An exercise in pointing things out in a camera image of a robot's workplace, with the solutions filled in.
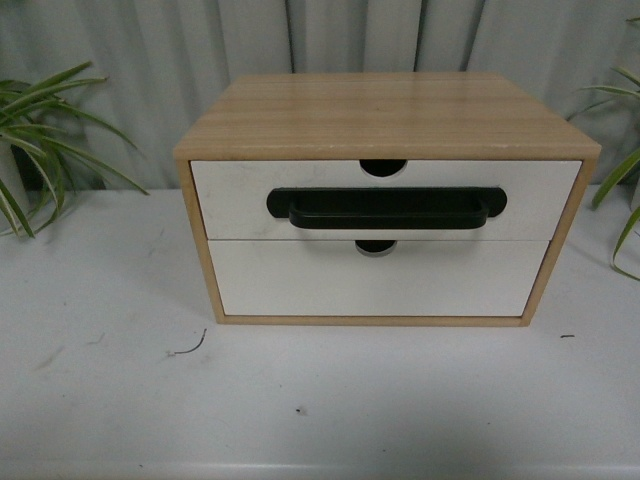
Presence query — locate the small wire scrap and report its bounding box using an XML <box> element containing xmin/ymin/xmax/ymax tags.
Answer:
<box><xmin>166</xmin><ymin>328</ymin><xmax>208</xmax><ymax>358</ymax></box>

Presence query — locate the spider plant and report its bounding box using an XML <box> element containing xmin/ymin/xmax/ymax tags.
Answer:
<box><xmin>1</xmin><ymin>61</ymin><xmax>148</xmax><ymax>238</ymax></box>
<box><xmin>567</xmin><ymin>16</ymin><xmax>640</xmax><ymax>282</ymax></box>

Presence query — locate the right spider plant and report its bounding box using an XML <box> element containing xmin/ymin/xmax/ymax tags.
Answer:
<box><xmin>567</xmin><ymin>16</ymin><xmax>640</xmax><ymax>282</ymax></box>

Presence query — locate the left spider plant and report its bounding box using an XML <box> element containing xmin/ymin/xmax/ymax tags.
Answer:
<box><xmin>1</xmin><ymin>61</ymin><xmax>148</xmax><ymax>238</ymax></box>

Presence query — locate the black drawer handle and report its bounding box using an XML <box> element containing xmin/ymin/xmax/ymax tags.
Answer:
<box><xmin>266</xmin><ymin>187</ymin><xmax>508</xmax><ymax>230</ymax></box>

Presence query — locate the wooden drawer cabinet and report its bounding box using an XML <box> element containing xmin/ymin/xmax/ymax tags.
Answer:
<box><xmin>174</xmin><ymin>73</ymin><xmax>600</xmax><ymax>327</ymax></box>

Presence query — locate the white top drawer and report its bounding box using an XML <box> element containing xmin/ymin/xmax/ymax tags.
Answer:
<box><xmin>191</xmin><ymin>160</ymin><xmax>581</xmax><ymax>241</ymax></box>

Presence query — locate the white drawer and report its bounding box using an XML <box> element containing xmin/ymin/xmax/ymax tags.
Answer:
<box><xmin>209</xmin><ymin>241</ymin><xmax>547</xmax><ymax>317</ymax></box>
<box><xmin>191</xmin><ymin>160</ymin><xmax>581</xmax><ymax>241</ymax></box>

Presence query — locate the white bottom drawer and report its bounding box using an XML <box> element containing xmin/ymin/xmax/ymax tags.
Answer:
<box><xmin>209</xmin><ymin>241</ymin><xmax>547</xmax><ymax>317</ymax></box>

